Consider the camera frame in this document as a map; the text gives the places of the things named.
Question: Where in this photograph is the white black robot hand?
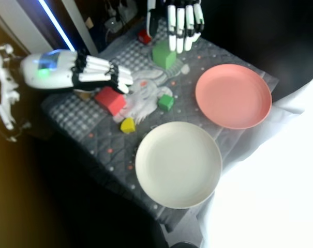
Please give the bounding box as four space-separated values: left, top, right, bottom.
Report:
146 0 205 54
20 49 134 95

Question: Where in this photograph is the large green cube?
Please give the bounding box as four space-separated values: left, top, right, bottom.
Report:
152 40 177 70

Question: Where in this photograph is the small red block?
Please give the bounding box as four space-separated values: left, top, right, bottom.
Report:
138 28 153 45

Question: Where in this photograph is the large red cube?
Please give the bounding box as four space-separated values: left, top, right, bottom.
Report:
94 86 127 116

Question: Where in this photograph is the small green cube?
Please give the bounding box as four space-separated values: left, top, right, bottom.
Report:
158 94 175 112

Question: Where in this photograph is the pink round plate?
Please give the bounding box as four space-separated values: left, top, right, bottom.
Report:
195 64 273 130

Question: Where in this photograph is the white round plate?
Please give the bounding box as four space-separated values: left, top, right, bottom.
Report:
135 121 223 209

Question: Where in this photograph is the brown block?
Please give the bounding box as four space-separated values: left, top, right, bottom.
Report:
74 89 95 101

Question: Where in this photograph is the blue-white light strip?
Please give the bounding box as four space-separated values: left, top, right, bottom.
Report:
38 0 76 52

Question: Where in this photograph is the white power strip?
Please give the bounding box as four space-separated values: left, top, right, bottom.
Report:
104 17 126 34

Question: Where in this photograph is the grey quilt with bear print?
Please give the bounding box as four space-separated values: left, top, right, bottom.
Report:
41 18 280 233

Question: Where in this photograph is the yellow toy block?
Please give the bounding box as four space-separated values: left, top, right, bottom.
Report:
120 117 136 134

